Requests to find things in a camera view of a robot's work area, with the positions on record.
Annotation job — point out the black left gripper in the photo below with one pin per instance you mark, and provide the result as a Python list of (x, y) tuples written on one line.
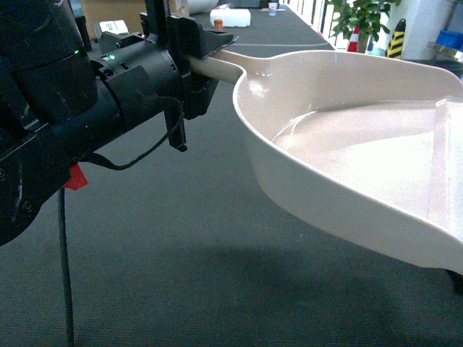
[(181, 37)]

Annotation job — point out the beige plastic dustpan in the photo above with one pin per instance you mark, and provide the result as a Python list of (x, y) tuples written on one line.
[(365, 148)]

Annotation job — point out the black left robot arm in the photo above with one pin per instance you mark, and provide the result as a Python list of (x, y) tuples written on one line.
[(59, 106)]

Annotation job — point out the steel flow rack shelf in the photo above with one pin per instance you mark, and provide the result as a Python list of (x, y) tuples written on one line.
[(446, 51)]

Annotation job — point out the orange can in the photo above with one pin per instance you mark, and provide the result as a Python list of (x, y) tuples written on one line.
[(218, 24)]

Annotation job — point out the white foam box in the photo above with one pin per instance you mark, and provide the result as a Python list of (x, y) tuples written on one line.
[(231, 17)]

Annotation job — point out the white paper cup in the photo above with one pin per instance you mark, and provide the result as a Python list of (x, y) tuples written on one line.
[(272, 8)]

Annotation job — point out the large cardboard box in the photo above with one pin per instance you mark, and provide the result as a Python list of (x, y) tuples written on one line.
[(129, 11)]

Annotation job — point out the red white traffic cone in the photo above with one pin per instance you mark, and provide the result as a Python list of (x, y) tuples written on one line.
[(354, 40)]

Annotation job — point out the green potted plant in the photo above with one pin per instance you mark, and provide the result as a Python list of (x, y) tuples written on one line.
[(364, 14)]

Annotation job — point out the yellow black traffic cone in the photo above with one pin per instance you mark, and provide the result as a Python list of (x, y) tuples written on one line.
[(395, 45)]

